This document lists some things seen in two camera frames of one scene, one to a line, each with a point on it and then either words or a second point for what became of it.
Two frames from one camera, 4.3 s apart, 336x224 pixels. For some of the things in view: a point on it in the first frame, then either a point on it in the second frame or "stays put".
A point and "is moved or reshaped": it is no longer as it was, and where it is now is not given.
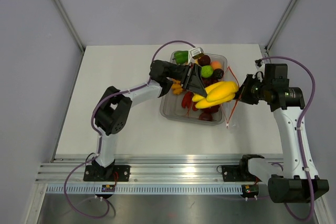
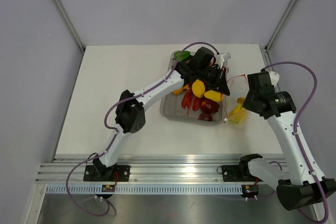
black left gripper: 192,81 to 219,84
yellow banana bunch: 216,94 to 239,114
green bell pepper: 181,56 stays put
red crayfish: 187,102 stays put
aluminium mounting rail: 149,169 stays put
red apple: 211,109 stays put
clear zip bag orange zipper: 228,109 is moved or reshaped
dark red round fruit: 206,116 stays put
